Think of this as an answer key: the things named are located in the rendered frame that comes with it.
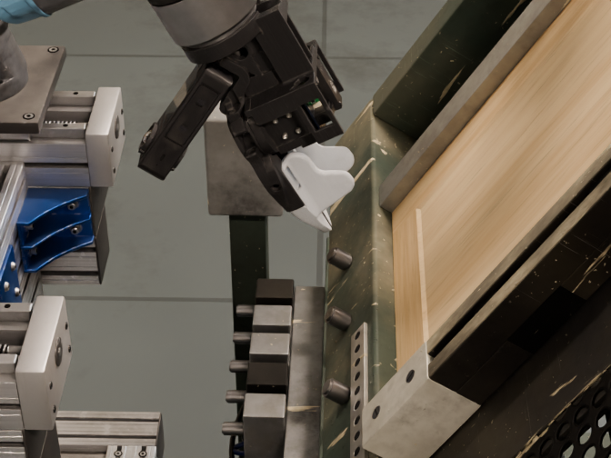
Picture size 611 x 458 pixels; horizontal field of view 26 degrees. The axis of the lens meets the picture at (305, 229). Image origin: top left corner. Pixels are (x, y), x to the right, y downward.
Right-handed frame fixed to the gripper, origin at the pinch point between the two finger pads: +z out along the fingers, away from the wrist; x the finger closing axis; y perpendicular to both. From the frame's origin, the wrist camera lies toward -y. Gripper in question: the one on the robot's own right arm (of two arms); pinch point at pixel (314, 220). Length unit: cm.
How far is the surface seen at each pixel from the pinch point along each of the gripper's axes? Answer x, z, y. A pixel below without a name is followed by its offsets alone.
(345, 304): 46, 43, -18
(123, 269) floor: 163, 94, -104
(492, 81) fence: 62, 29, 10
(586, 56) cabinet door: 47, 23, 23
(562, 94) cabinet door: 46, 25, 19
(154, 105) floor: 241, 94, -106
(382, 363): 28, 40, -12
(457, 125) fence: 62, 33, 3
